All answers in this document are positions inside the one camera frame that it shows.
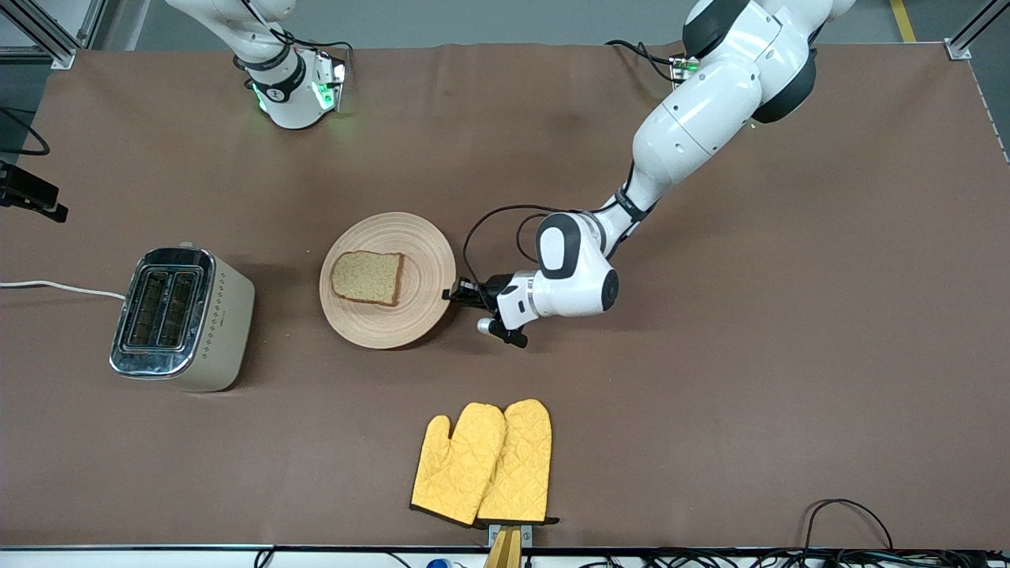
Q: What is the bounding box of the round wooden plate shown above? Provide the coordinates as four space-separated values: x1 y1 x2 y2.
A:
319 211 458 350

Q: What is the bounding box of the brown bread slice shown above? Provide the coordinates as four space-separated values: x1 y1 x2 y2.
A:
330 250 405 308

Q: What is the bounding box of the silver beige two-slot toaster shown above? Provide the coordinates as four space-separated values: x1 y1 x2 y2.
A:
109 241 256 393

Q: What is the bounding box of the brown table cover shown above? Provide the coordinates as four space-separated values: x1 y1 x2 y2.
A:
0 41 1010 549

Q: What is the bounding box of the yellow quilted oven mitt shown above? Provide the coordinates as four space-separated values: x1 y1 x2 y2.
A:
410 402 507 527
476 398 559 527

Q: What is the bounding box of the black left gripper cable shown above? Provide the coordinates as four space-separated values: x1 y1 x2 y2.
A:
462 204 600 286

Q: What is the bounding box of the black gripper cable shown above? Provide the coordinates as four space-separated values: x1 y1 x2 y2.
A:
0 106 51 157
462 204 600 286

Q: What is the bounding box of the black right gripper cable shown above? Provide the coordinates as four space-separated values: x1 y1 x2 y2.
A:
0 106 51 157

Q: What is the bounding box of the white toaster power cable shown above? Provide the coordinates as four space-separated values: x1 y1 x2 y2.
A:
0 279 127 301

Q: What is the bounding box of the aluminium frame post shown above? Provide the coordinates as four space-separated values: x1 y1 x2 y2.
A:
0 0 109 70
945 0 1010 61

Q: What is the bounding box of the metal bracket with tan post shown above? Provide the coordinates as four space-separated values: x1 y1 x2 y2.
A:
483 523 534 568

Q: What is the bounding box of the black left arm base cable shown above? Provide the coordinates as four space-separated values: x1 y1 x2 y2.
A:
605 39 681 84

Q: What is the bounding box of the black arm base cable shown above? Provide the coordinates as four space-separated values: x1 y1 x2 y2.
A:
276 28 354 56
605 39 681 84

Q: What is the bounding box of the black right arm base cable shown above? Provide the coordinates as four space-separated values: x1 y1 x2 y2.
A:
276 28 354 56

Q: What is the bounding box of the black cable bundle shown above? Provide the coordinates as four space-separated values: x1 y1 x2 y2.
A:
580 550 1010 568

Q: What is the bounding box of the black looped cable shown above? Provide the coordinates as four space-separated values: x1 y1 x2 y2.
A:
804 499 895 553

